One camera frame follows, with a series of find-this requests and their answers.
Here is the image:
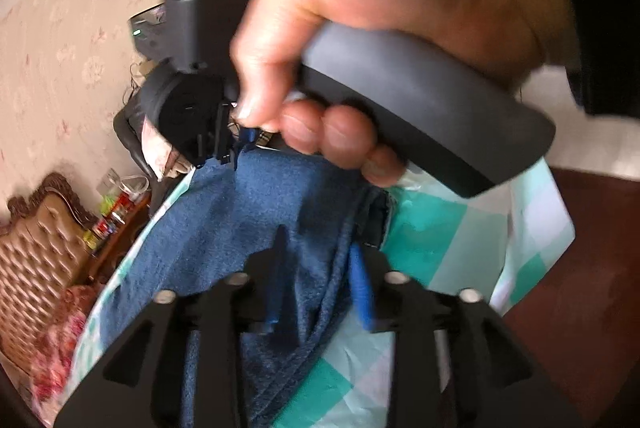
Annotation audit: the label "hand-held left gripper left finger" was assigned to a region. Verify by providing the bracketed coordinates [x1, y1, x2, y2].
[54, 227, 302, 428]

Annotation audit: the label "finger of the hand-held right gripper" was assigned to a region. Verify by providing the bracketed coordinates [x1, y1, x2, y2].
[196, 100, 266, 171]

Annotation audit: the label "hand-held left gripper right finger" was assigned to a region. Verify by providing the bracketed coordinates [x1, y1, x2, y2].
[349, 242, 586, 428]

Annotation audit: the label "blue denim pants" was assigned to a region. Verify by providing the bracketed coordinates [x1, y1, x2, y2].
[97, 148, 399, 428]

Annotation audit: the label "large pink floral pillow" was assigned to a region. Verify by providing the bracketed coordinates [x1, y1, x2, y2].
[140, 118, 195, 182]

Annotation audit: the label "teal white checked sheet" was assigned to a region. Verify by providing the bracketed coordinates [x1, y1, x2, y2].
[30, 153, 577, 428]

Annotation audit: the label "black leather armchair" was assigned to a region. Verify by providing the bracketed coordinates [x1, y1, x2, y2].
[113, 98, 167, 182]

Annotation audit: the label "red tin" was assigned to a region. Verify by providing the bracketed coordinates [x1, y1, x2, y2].
[113, 195, 139, 219]

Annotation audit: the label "dark wooden nightstand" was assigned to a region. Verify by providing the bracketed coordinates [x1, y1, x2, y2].
[82, 193, 154, 285]

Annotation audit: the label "red floral blanket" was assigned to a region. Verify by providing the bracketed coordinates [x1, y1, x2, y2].
[30, 285, 99, 415]

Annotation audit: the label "carved wooden tufted headboard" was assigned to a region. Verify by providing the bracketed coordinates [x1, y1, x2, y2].
[0, 173, 99, 345]

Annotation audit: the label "white charger with cable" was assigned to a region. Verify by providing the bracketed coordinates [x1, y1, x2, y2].
[117, 175, 151, 195]

